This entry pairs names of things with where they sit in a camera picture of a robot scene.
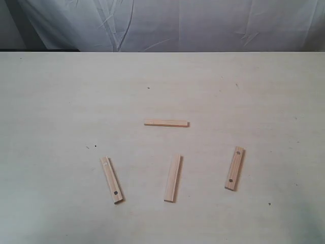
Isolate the plain wooden stick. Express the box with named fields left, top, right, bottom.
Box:
left=164, top=155, right=182, bottom=202

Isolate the wooden stick with holes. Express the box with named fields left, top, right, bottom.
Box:
left=224, top=146, right=245, bottom=191
left=101, top=156, right=124, bottom=204

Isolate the horizontal wooden stick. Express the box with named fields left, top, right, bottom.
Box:
left=144, top=119, right=190, bottom=128

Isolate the white wrinkled backdrop cloth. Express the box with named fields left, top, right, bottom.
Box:
left=1, top=0, right=324, bottom=52

